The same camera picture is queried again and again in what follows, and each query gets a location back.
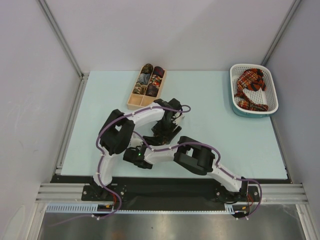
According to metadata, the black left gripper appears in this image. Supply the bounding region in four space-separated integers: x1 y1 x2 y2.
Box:
151 118 181 145

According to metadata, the brown floral tie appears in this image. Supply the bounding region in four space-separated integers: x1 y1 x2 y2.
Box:
154 132 170 146

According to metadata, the wooden compartment box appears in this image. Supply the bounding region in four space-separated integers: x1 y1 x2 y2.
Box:
126 68 167 110

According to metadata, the red plaid tie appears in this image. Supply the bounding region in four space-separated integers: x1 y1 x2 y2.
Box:
234 68 269 112

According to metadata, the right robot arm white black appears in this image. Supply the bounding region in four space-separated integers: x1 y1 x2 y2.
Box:
123 136 249 203

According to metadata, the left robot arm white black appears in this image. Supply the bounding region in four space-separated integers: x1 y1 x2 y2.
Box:
90 98 184 201

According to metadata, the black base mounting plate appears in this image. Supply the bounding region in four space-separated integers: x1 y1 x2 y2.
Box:
49 174 293 212

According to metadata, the rolled dark purple tie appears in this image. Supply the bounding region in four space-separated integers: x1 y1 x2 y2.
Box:
145 83 160 98

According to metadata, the rolled green camouflage tie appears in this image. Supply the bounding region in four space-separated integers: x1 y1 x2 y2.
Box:
132 82 148 95

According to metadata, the rolled colourful patterned tie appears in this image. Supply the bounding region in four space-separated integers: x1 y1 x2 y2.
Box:
149 74 163 88

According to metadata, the rolled blue grey tie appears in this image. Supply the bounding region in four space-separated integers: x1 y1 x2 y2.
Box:
137 73 151 85

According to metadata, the rolled dark red tie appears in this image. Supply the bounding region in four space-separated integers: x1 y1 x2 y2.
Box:
152 66 165 78

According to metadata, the rolled camouflage tie top left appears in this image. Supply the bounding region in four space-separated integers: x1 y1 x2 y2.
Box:
140 63 154 75

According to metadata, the white teal plastic basket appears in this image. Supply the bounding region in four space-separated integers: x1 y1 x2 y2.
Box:
229 63 279 118

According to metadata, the red navy striped tie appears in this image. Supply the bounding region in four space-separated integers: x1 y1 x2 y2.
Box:
248 75 267 92

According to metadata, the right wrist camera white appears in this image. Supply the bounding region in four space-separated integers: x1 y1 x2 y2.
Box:
130 137 144 148

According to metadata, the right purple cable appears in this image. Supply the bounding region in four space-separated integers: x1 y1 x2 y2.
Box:
132 131 263 221

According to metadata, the left aluminium side rail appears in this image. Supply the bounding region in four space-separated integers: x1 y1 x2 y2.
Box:
53 72 90 175

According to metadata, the aluminium front rail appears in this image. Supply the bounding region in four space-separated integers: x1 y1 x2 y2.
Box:
36 183 309 205

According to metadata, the white slotted cable duct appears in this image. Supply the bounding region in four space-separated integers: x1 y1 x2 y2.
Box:
45 203 247 215

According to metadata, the left aluminium corner post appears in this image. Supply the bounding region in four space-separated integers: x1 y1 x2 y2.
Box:
36 0 84 79

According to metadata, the aluminium corner post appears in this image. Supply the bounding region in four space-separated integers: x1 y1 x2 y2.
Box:
36 0 84 79
260 0 304 66

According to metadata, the right aluminium corner post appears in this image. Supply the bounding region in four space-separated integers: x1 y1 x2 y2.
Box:
260 0 304 66

